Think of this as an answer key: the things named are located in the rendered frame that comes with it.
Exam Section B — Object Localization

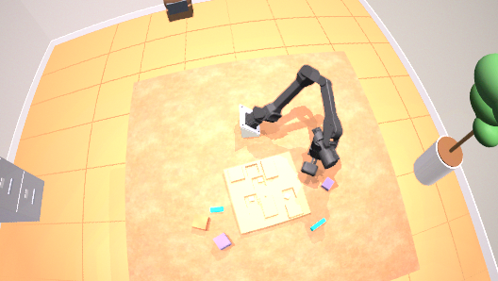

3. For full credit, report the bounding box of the orange block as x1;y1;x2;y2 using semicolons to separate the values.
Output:
192;213;209;231

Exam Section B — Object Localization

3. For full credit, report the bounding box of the teal block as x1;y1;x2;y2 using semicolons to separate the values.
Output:
310;218;325;232

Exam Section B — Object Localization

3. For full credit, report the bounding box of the purple block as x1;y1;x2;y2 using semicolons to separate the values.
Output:
321;177;335;191

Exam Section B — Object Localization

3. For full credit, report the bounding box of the light purple cube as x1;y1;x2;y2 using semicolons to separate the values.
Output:
213;233;232;250

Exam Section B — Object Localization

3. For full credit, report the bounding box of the cyan rectangular block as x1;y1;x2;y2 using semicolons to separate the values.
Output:
209;207;224;213

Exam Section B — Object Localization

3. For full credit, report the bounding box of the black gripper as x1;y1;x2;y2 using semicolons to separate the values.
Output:
300;145;319;176

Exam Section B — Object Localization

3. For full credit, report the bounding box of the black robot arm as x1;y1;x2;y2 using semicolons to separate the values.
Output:
245;64;343;169

